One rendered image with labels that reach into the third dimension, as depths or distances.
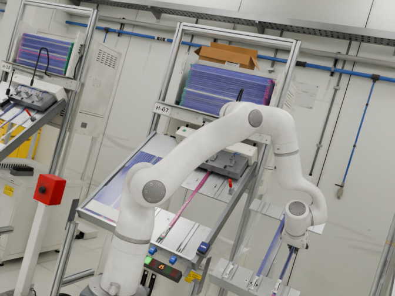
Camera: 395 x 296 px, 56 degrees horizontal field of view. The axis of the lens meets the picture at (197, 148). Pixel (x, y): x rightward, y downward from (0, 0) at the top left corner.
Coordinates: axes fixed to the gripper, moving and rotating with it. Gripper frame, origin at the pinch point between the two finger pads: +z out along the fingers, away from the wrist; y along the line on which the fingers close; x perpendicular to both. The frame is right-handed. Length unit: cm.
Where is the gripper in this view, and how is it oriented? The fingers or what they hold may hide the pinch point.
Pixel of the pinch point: (293, 247)
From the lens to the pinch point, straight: 169.6
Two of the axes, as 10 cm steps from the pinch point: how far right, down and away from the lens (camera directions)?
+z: 1.5, 6.5, 7.5
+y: -8.7, -2.7, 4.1
